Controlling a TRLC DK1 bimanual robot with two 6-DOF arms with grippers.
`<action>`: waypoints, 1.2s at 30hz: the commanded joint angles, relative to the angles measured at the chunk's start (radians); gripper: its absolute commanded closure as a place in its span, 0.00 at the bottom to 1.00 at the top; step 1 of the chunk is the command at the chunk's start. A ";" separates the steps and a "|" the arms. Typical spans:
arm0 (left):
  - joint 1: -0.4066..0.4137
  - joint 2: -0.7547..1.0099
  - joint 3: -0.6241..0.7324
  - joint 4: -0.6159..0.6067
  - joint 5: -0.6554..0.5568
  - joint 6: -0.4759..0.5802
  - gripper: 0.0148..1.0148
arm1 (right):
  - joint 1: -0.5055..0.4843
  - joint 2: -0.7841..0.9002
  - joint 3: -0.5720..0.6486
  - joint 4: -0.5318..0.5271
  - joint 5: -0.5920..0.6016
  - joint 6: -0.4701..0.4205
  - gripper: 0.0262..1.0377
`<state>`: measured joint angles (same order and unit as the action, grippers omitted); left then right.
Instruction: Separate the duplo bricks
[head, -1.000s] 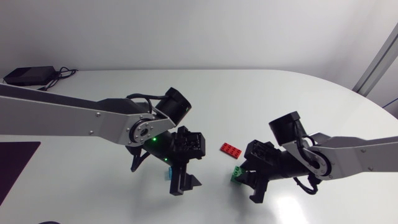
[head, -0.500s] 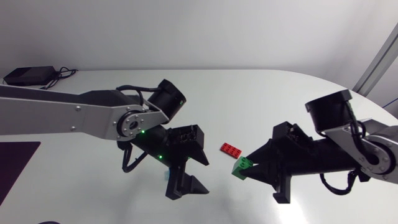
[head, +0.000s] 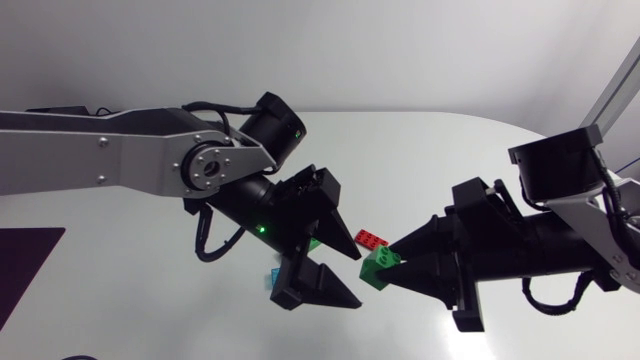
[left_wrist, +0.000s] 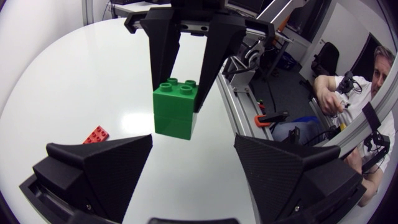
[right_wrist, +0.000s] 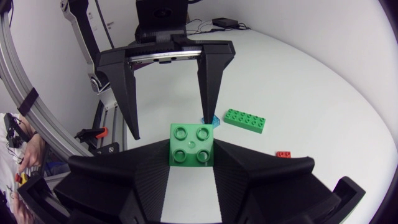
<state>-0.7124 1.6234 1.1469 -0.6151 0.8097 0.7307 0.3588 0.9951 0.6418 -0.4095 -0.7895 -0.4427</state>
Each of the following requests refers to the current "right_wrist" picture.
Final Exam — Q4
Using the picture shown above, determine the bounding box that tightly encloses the long light green toy brick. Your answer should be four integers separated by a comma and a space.
223, 108, 267, 134

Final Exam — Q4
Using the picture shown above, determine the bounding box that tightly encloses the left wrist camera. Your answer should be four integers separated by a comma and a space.
136, 0, 189, 32

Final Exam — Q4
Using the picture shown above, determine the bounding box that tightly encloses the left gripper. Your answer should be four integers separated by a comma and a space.
96, 26, 236, 140

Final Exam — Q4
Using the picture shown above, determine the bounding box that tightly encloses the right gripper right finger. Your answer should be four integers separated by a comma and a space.
213, 139, 341, 224

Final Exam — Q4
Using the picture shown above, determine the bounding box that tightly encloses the clear blue toy brick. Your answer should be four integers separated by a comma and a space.
201, 114, 221, 128

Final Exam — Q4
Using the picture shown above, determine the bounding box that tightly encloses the black power brick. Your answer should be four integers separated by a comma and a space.
211, 17, 239, 28

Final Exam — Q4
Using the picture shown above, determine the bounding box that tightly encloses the person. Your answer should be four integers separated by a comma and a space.
0, 113, 46, 224

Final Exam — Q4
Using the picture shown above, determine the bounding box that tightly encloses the square green toy brick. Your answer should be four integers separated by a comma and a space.
169, 123, 215, 167

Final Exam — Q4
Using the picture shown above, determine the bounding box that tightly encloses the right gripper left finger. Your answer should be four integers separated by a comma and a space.
54, 139, 170, 224

